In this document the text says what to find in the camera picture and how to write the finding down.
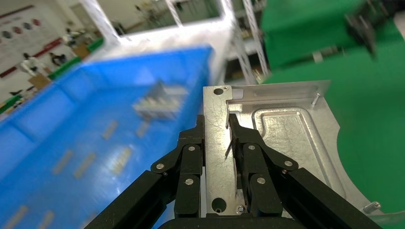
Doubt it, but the person in white clothes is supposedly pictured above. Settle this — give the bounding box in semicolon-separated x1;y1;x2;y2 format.
20;52;42;77

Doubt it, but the brown cardboard box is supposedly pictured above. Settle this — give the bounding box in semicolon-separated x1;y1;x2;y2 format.
73;43;92;60
29;74;52;90

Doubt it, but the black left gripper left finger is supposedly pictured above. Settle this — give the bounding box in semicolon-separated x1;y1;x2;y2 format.
85;115;206;229

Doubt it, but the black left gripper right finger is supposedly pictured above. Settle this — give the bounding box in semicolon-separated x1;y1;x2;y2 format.
225;114;383;229

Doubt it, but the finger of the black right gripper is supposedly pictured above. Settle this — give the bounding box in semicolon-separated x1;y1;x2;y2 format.
346;14;377;58

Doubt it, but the blue plastic bin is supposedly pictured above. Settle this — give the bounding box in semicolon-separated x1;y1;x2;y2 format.
0;45;213;229

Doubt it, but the stamped metal bracket plate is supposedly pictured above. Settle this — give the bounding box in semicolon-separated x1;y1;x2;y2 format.
202;80;405;229
132;80;190;121

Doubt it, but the grey tape strip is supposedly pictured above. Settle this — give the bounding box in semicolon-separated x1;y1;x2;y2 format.
73;152;96;179
136;121;150;138
101;120;119;141
111;146;133;176
36;210;56;229

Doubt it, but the grey slotted angle bar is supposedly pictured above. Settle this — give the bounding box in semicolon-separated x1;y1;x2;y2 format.
242;0;270;80

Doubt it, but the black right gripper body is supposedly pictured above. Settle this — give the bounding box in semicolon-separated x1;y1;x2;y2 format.
367;0;398;23

